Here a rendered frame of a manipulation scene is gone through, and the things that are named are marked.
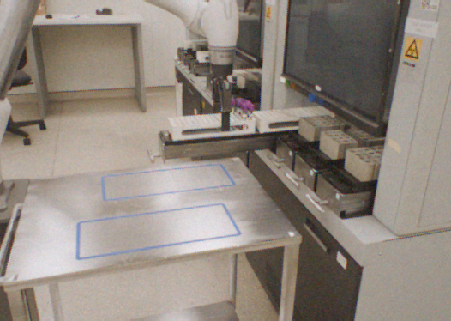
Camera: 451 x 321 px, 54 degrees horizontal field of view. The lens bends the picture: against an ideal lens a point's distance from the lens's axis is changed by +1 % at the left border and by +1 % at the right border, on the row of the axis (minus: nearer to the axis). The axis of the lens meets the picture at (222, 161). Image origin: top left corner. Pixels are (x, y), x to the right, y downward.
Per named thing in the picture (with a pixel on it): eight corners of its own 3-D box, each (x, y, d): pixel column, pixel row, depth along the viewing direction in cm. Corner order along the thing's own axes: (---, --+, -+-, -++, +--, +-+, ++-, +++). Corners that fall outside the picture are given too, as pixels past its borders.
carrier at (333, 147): (342, 162, 132) (345, 143, 130) (336, 162, 132) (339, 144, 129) (324, 148, 142) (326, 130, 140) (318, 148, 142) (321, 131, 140)
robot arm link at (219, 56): (212, 48, 139) (212, 66, 142) (239, 46, 142) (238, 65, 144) (205, 43, 147) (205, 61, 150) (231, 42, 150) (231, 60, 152)
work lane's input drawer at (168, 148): (325, 135, 178) (327, 113, 175) (343, 147, 166) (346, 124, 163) (146, 152, 159) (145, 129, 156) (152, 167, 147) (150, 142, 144)
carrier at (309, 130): (318, 143, 146) (321, 127, 143) (313, 144, 145) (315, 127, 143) (303, 132, 156) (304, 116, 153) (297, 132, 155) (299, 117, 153)
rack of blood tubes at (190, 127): (246, 127, 165) (246, 111, 162) (255, 136, 156) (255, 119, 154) (168, 134, 157) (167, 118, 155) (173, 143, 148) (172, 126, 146)
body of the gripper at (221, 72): (207, 60, 150) (207, 87, 153) (214, 65, 142) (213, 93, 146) (228, 59, 152) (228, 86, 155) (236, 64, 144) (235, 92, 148)
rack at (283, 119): (321, 121, 173) (323, 105, 171) (334, 129, 164) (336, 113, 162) (250, 127, 165) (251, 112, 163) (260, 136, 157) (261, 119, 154)
